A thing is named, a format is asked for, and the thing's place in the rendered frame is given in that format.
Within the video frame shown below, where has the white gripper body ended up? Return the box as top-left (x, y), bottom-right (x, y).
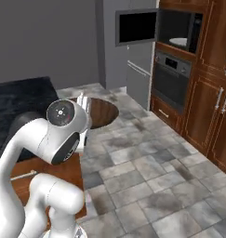
top-left (76, 129), bottom-right (89, 153)

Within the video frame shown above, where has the white microwave turntable plate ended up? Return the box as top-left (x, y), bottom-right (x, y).
top-left (168, 36), bottom-right (189, 47)

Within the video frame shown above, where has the grey microwave oven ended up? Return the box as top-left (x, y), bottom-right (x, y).
top-left (154, 7), bottom-right (205, 56)

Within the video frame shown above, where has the round brown wooden table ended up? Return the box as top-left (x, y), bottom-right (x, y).
top-left (68, 97), bottom-right (120, 130)

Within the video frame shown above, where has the brown wooden island cupboard front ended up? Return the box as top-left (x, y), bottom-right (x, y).
top-left (9, 152), bottom-right (88, 221)

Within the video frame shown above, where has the grey fridge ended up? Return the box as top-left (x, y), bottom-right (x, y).
top-left (102, 0), bottom-right (158, 112)

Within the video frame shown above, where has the black built-in oven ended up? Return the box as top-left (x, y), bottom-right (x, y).
top-left (151, 50), bottom-right (193, 115)

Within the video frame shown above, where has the brown wooden cupboard run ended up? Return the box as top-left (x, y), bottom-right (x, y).
top-left (149, 0), bottom-right (226, 179)

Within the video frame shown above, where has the white island cupboard handle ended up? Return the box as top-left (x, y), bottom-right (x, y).
top-left (9, 169), bottom-right (38, 181)

